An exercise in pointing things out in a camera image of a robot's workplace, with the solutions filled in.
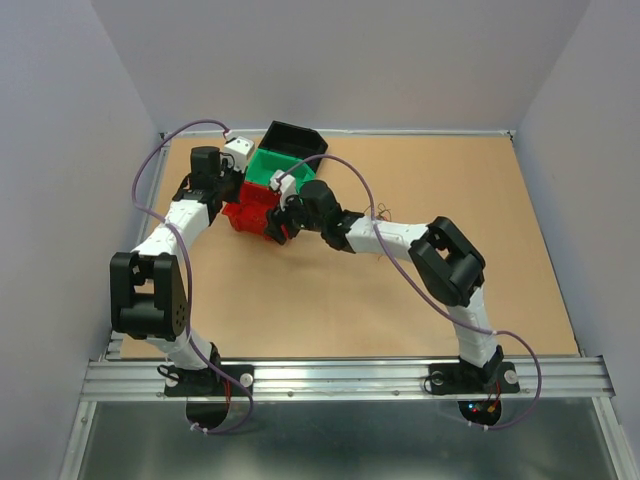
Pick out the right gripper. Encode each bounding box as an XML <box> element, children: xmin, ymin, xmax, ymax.
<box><xmin>261</xmin><ymin>189</ymin><xmax>325</xmax><ymax>245</ymax></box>

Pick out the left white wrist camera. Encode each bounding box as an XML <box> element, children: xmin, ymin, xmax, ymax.
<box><xmin>221</xmin><ymin>136</ymin><xmax>255</xmax><ymax>174</ymax></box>

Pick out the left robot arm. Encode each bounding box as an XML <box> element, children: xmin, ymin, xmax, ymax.
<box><xmin>109</xmin><ymin>137</ymin><xmax>255</xmax><ymax>394</ymax></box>

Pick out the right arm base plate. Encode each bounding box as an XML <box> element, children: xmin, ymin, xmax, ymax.
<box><xmin>423</xmin><ymin>362</ymin><xmax>520</xmax><ymax>396</ymax></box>

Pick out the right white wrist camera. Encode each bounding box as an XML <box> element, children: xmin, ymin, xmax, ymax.
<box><xmin>269</xmin><ymin>170</ymin><xmax>297</xmax><ymax>210</ymax></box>

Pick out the red plastic bin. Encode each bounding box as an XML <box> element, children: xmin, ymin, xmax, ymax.
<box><xmin>222</xmin><ymin>182</ymin><xmax>280</xmax><ymax>241</ymax></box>

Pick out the aluminium mounting rail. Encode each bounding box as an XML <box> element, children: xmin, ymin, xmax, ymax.
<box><xmin>80</xmin><ymin>357</ymin><xmax>615</xmax><ymax>402</ymax></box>

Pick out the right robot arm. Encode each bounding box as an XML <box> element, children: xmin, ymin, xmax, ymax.
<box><xmin>265</xmin><ymin>171</ymin><xmax>504</xmax><ymax>390</ymax></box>

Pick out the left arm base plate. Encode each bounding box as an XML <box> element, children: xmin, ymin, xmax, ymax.
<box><xmin>156</xmin><ymin>364</ymin><xmax>255</xmax><ymax>398</ymax></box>

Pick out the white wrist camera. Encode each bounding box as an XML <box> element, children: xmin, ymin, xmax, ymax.
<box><xmin>269</xmin><ymin>170</ymin><xmax>297</xmax><ymax>210</ymax></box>
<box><xmin>221</xmin><ymin>136</ymin><xmax>255</xmax><ymax>174</ymax></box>

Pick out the grey cable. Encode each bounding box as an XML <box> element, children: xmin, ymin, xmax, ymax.
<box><xmin>364</xmin><ymin>202</ymin><xmax>396</xmax><ymax>224</ymax></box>

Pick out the black plastic bin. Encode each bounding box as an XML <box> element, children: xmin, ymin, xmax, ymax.
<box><xmin>259</xmin><ymin>121</ymin><xmax>328</xmax><ymax>159</ymax></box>

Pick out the green plastic bin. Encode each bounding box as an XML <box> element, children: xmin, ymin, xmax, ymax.
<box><xmin>245</xmin><ymin>148</ymin><xmax>316</xmax><ymax>187</ymax></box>

